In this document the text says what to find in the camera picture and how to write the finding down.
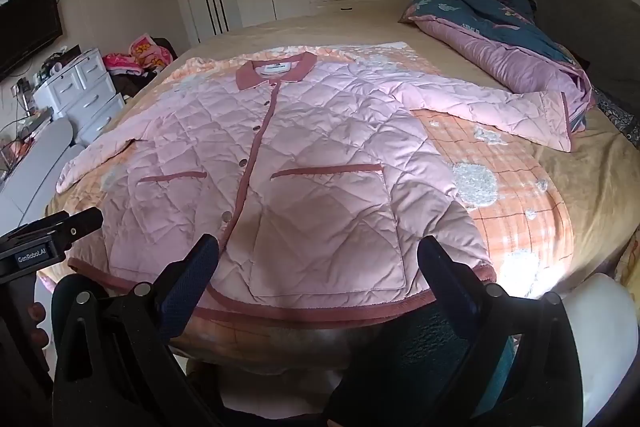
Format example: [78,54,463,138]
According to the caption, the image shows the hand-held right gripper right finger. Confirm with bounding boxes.
[417,236,588,427]

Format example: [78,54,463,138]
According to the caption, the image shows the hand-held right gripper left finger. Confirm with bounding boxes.
[52,234,221,427]

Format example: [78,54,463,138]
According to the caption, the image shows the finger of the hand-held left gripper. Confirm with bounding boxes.
[62,207,104,253]

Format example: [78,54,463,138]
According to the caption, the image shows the pink quilted jacket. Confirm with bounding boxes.
[55,52,573,323]

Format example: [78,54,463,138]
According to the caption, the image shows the pink clothes pile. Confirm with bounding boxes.
[110,38,178,98]

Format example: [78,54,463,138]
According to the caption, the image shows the person's left hand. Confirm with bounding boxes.
[27,302,49,346]

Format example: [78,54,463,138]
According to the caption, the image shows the white rounded board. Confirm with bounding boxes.
[0,144,86,230]
[10,119,76,172]

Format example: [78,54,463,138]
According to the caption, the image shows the orange plaid blanket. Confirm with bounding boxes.
[45,42,576,358]

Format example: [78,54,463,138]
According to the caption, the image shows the person's dark clothing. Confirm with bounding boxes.
[320,307,516,427]

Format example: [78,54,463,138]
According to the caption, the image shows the cluttered desk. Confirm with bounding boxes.
[0,77,51,178]

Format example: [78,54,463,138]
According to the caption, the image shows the white drawer cabinet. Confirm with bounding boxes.
[32,48,126,145]

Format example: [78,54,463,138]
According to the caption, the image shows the white rounded object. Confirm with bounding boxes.
[560,272,640,427]

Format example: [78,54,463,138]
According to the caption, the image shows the pink cartoon blanket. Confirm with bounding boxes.
[102,34,173,75]

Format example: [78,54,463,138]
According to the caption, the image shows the black television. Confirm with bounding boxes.
[0,0,63,80]

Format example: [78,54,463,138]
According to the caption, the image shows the blue floral quilt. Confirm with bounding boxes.
[399,0,596,132]

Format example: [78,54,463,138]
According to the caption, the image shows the bed with beige sheet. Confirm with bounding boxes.
[42,9,640,358]

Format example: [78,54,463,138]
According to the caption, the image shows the grey headboard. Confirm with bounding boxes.
[462,0,640,108]

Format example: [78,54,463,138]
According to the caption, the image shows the black hanging straps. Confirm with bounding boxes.
[200,0,231,38]

